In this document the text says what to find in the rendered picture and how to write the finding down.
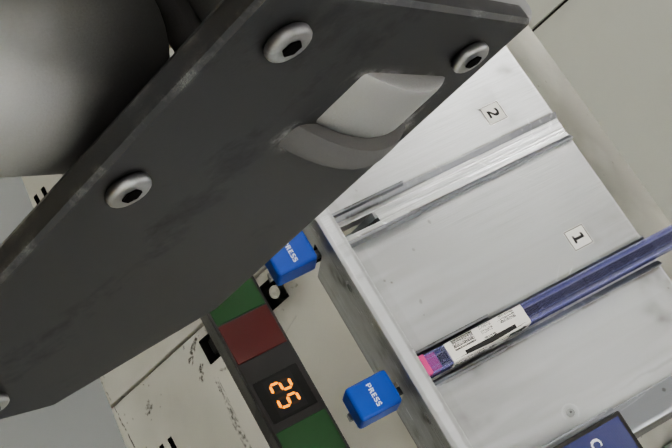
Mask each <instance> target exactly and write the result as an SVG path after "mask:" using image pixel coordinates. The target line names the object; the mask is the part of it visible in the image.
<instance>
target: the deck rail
mask: <svg viewBox="0 0 672 448"><path fill-rule="evenodd" d="M613 409H614V410H615V412H616V411H619V412H620V413H621V415H622V416H623V418H624V420H625V421H626V423H627V424H628V426H629V427H630V429H631V430H632V432H633V433H634V435H635V436H636V438H639V437H640V436H642V435H644V434H646V433H647V432H649V431H651V430H652V429H654V428H656V427H658V426H659V425H661V424H663V423H664V422H666V421H668V420H669V419H671V418H672V375H671V376H669V377H668V378H666V379H664V380H662V381H661V382H659V383H657V384H655V385H654V386H652V387H650V388H648V389H647V390H645V391H643V392H641V393H640V394H638V395H636V396H634V397H633V398H631V399H629V400H627V401H626V402H624V403H622V404H620V405H619V406H617V407H615V408H613Z"/></svg>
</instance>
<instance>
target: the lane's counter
mask: <svg viewBox="0 0 672 448"><path fill-rule="evenodd" d="M253 387H254V389H255V391H256V393H257V394H258V396H259V398H260V400H261V402H262V404H263V405H264V407H265V409H266V411H267V413H268V415H269V417H270V418H271V420H272V422H273V424H274V425H275V424H277V423H279V422H281V421H283V420H285V419H287V418H289V417H291V416H292V415H294V414H296V413H298V412H300V411H302V410H304V409H306V408H308V407H310V406H311V405H313V404H315V403H317V402H318V401H317V399H316V398H315V396H314V394H313V392H312V390H311V389H310V387H309V385H308V383H307V382H306V380H305V378H304V376H303V374H302V373H301V371H300V369H299V367H298V366H297V364H296V363H294V364H292V365H290V366H288V367H286V368H284V369H282V370H280V371H278V372H276V373H274V374H272V375H270V376H268V377H266V378H264V379H262V380H260V381H258V382H256V383H254V384H253Z"/></svg>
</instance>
